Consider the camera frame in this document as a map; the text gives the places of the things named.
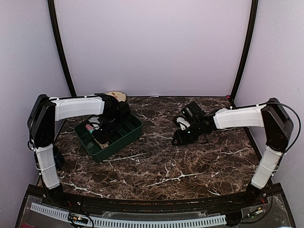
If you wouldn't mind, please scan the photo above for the black right frame post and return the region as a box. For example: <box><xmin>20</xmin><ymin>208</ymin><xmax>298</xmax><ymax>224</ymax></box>
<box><xmin>230</xmin><ymin>0</ymin><xmax>258</xmax><ymax>103</ymax></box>

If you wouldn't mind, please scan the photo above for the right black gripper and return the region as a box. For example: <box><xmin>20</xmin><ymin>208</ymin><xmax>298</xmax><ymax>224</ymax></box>
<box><xmin>171</xmin><ymin>121</ymin><xmax>203</xmax><ymax>146</ymax></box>

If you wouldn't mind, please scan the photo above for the striped beige brown sock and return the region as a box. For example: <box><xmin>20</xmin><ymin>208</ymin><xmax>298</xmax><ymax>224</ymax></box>
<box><xmin>98</xmin><ymin>142</ymin><xmax>110</xmax><ymax>150</ymax></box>

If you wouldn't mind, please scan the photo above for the black frame post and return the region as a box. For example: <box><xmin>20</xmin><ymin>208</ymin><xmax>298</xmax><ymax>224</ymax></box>
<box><xmin>230</xmin><ymin>0</ymin><xmax>258</xmax><ymax>103</ymax></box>
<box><xmin>47</xmin><ymin>0</ymin><xmax>76</xmax><ymax>97</ymax></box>

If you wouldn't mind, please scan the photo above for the dark blue cup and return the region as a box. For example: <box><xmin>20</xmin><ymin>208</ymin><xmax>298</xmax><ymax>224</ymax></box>
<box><xmin>53</xmin><ymin>145</ymin><xmax>65</xmax><ymax>170</ymax></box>

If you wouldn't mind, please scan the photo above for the small green circuit board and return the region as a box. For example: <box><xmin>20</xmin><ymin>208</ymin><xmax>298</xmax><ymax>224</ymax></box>
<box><xmin>67</xmin><ymin>213</ymin><xmax>88</xmax><ymax>224</ymax></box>

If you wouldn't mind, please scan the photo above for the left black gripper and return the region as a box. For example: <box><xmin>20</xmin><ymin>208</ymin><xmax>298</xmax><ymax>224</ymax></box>
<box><xmin>91</xmin><ymin>115</ymin><xmax>117</xmax><ymax>144</ymax></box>

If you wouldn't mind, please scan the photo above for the round embroidered plate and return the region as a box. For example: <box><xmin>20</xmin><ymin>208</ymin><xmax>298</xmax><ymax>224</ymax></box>
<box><xmin>105</xmin><ymin>91</ymin><xmax>126</xmax><ymax>102</ymax></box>

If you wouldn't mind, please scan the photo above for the black left frame post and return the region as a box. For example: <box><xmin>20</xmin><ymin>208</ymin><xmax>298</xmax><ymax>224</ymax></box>
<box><xmin>47</xmin><ymin>0</ymin><xmax>76</xmax><ymax>97</ymax></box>

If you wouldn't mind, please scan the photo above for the pink sock with green patches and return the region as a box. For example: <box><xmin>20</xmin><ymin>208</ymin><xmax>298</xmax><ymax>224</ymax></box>
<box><xmin>85</xmin><ymin>124</ymin><xmax>94</xmax><ymax>133</ymax></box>

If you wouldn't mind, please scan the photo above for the green plastic divider tray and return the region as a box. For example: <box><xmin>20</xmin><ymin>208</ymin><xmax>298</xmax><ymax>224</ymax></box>
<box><xmin>74</xmin><ymin>114</ymin><xmax>143</xmax><ymax>162</ymax></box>

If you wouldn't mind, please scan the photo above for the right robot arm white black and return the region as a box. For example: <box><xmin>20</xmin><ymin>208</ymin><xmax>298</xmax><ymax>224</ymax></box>
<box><xmin>171</xmin><ymin>98</ymin><xmax>294</xmax><ymax>206</ymax></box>

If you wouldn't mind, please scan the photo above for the black front table rail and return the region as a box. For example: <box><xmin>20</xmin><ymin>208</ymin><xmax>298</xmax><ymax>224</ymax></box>
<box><xmin>28</xmin><ymin>186</ymin><xmax>269</xmax><ymax>214</ymax></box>

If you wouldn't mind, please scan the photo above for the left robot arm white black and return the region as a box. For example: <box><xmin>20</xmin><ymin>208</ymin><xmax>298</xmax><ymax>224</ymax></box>
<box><xmin>28</xmin><ymin>93</ymin><xmax>131</xmax><ymax>207</ymax></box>

